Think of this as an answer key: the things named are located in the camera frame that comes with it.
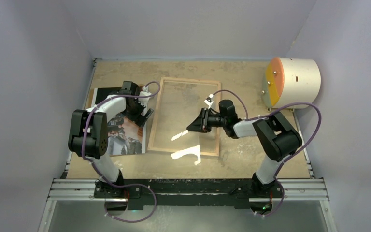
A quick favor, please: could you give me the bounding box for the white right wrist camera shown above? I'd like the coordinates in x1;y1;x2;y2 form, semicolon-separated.
204;94;214;109

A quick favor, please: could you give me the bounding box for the white cylinder orange disc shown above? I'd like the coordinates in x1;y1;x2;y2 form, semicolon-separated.
262;57;321;109

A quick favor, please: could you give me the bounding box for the glossy printed photo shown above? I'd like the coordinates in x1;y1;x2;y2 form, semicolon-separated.
91;87;148;157

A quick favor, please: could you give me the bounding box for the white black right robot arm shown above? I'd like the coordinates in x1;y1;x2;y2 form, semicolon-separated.
186;100;302;197

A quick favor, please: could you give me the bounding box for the clear acrylic sheet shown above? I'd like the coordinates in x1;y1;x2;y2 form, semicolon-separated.
155;81;220;165

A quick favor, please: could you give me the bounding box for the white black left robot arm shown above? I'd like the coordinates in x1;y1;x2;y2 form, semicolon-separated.
68;81;157;198

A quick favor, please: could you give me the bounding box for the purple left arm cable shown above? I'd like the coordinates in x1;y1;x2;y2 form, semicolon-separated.
81;81;161;224

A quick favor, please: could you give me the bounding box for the wooden picture frame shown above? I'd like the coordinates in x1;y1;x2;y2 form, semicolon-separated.
147;76;222;158

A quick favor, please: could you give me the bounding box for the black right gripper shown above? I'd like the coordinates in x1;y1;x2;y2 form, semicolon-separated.
187;107;227;133

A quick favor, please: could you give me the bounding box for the black aluminium mounting rail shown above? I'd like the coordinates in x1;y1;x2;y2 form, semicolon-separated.
48;179;328;211

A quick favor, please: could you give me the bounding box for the brown backing board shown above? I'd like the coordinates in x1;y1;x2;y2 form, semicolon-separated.
86;87;145;145

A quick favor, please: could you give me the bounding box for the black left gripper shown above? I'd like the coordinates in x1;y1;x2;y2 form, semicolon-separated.
121;97;152;127

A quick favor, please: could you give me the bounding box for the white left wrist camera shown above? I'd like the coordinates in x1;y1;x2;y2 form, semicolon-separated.
138;86;152;107

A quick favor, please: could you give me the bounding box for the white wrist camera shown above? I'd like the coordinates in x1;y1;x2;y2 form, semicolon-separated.
138;86;152;107
204;94;214;109

